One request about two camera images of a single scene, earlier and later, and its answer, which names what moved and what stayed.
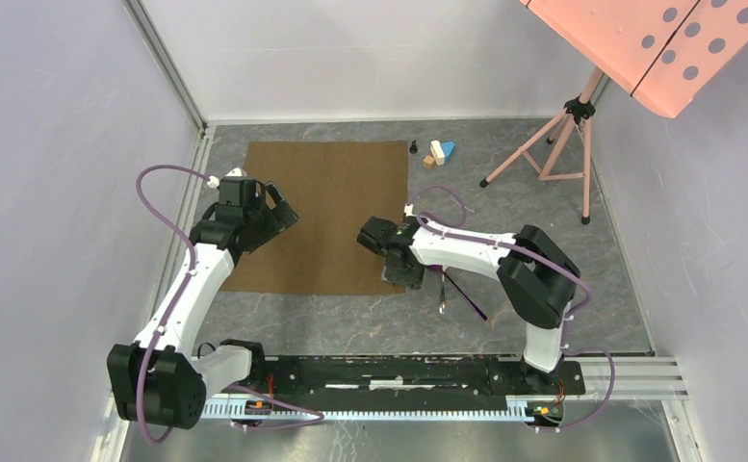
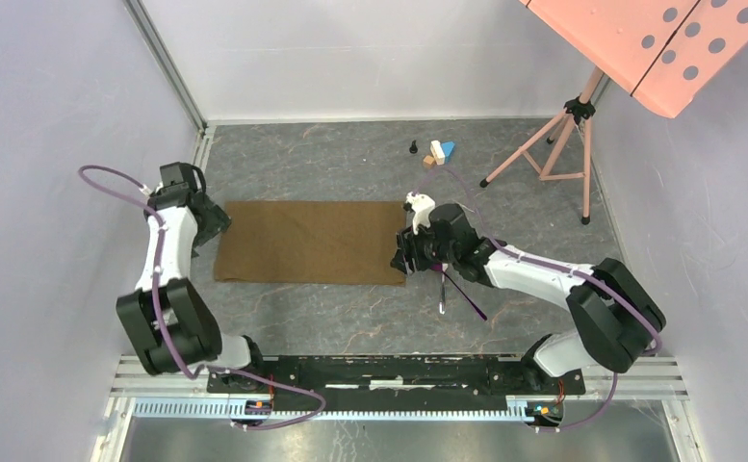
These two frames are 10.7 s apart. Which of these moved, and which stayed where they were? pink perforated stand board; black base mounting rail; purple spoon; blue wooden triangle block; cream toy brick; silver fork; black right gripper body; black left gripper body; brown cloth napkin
Moved: brown cloth napkin; black left gripper body; black right gripper body
Stayed: purple spoon; silver fork; pink perforated stand board; cream toy brick; black base mounting rail; blue wooden triangle block
